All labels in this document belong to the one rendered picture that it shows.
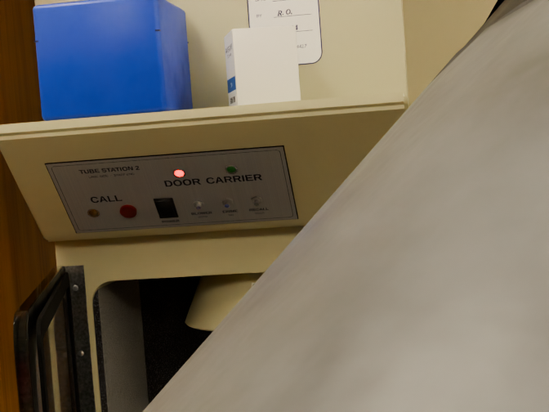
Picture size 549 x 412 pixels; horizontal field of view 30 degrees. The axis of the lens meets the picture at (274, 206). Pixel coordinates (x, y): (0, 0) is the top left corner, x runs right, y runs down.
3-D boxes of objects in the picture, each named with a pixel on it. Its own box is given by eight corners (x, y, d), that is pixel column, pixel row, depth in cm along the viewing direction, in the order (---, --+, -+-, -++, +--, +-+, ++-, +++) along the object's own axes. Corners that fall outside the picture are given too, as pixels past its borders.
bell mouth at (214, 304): (205, 305, 109) (201, 253, 109) (372, 296, 107) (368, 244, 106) (165, 337, 91) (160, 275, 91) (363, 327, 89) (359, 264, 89)
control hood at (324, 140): (51, 239, 91) (42, 127, 91) (418, 216, 87) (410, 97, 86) (-1, 253, 80) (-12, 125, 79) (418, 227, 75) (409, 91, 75)
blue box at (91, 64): (82, 123, 89) (73, 20, 89) (194, 114, 88) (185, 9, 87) (40, 121, 79) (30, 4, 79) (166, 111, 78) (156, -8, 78)
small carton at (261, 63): (229, 109, 84) (223, 37, 84) (289, 106, 85) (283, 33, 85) (237, 106, 79) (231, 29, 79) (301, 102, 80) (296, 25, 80)
